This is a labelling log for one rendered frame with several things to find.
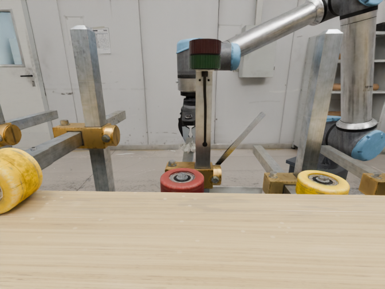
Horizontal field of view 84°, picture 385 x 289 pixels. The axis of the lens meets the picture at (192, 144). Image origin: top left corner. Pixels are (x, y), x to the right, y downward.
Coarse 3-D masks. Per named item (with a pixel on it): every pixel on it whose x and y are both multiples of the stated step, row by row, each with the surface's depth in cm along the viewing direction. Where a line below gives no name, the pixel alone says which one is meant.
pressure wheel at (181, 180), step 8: (184, 168) 42; (168, 176) 39; (176, 176) 39; (184, 176) 38; (192, 176) 39; (200, 176) 39; (160, 184) 38; (168, 184) 36; (176, 184) 36; (184, 184) 36; (192, 184) 36; (200, 184) 36; (168, 192) 36; (176, 192) 35; (184, 192) 35; (192, 192) 36; (200, 192) 37
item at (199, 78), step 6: (192, 54) 38; (198, 54) 38; (204, 54) 37; (210, 54) 37; (216, 54) 38; (198, 72) 43; (204, 72) 40; (210, 72) 43; (198, 78) 44; (204, 78) 40; (210, 78) 44; (198, 84) 44; (204, 84) 41; (210, 84) 44; (204, 90) 42; (204, 96) 43; (204, 102) 44; (204, 108) 45; (204, 114) 45; (204, 120) 46; (204, 126) 47; (204, 132) 47; (204, 138) 47; (204, 144) 48
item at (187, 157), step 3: (186, 138) 78; (189, 138) 78; (192, 138) 78; (186, 141) 75; (189, 141) 75; (183, 153) 63; (186, 153) 63; (189, 153) 63; (192, 153) 63; (183, 156) 61; (186, 156) 61; (189, 156) 61; (192, 156) 61; (183, 159) 58; (186, 159) 58; (189, 159) 58; (192, 159) 58
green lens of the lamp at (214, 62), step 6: (192, 60) 38; (198, 60) 38; (204, 60) 37; (210, 60) 38; (216, 60) 38; (192, 66) 39; (198, 66) 38; (204, 66) 38; (210, 66) 38; (216, 66) 38
